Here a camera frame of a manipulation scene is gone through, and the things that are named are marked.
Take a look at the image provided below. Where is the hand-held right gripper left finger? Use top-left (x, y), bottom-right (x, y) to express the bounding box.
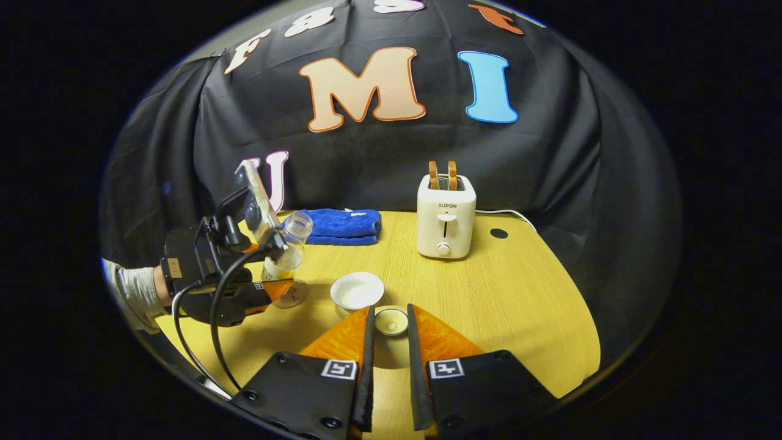
top-left (229, 306), bottom-right (375, 440)

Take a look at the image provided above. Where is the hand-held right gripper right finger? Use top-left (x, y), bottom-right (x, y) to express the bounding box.
top-left (406, 304), bottom-right (557, 440)

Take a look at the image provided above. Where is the round clear coaster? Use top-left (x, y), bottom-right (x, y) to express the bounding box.
top-left (269, 279), bottom-right (310, 310)

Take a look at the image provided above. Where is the clear water bottle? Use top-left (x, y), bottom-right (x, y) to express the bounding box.
top-left (261, 211), bottom-right (315, 289)

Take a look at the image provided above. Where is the white teacup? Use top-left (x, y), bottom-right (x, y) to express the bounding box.
top-left (329, 271), bottom-right (386, 320)

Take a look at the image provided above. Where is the blue folded towel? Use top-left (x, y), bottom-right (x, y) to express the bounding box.
top-left (282, 208), bottom-right (383, 247)

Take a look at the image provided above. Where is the white toaster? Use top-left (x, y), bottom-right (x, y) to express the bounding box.
top-left (417, 174), bottom-right (478, 260)

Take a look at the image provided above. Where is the black backdrop cloth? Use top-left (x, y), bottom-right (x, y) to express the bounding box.
top-left (101, 0), bottom-right (682, 367)

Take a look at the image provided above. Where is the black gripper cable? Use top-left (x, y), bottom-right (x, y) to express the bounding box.
top-left (170, 282), bottom-right (236, 400)
top-left (209, 244), bottom-right (273, 392)

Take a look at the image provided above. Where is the white toaster power cable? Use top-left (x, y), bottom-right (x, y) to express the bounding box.
top-left (475, 208), bottom-right (539, 233)

